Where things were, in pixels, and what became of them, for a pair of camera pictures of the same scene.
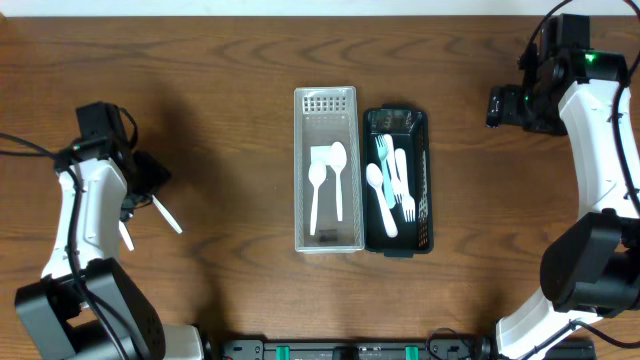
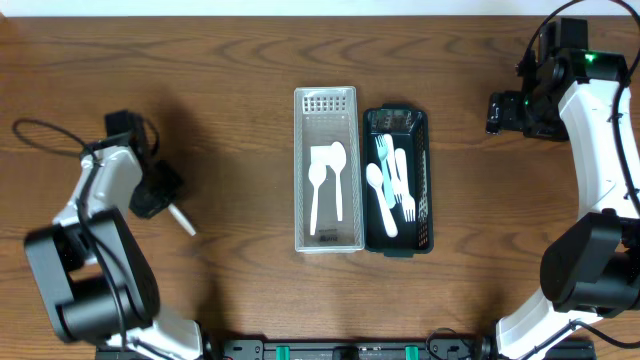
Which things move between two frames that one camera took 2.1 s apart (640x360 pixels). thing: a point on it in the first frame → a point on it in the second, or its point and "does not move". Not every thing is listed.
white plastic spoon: (338, 157) does not move
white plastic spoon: (167, 214) → (182, 219)
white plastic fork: (394, 173) does not move
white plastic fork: (409, 208) does not move
